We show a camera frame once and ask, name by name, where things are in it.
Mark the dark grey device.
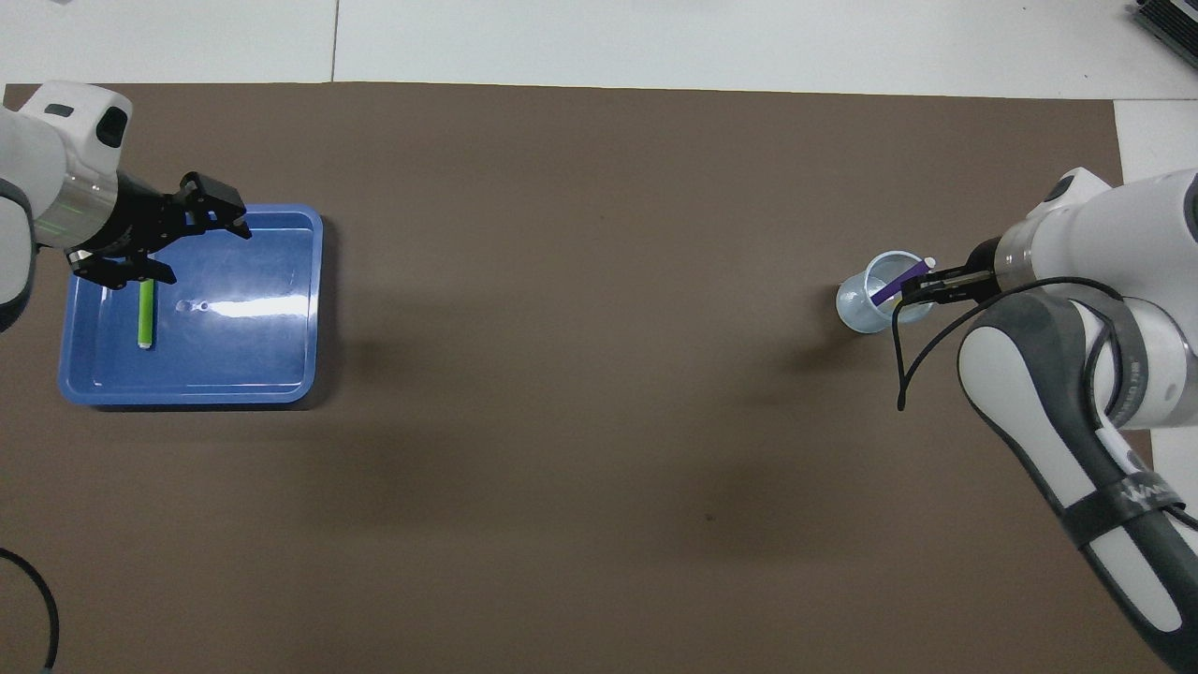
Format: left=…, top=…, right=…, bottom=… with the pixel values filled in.
left=1132, top=0, right=1198, bottom=68

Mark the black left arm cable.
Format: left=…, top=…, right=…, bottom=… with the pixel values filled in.
left=0, top=548, right=62, bottom=674

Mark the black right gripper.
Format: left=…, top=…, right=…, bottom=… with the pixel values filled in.
left=900, top=236, right=1004, bottom=306

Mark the translucent plastic cup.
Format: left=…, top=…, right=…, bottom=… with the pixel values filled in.
left=836, top=250, right=937, bottom=335

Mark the purple pen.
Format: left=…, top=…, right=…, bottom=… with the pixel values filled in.
left=870, top=257, right=937, bottom=305

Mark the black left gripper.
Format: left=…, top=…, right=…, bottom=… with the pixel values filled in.
left=64, top=171, right=252, bottom=289

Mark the brown table mat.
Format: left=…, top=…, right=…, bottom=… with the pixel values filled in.
left=0, top=82, right=1178, bottom=674

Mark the blue plastic tray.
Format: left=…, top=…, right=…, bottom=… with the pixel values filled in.
left=58, top=204, right=325, bottom=410

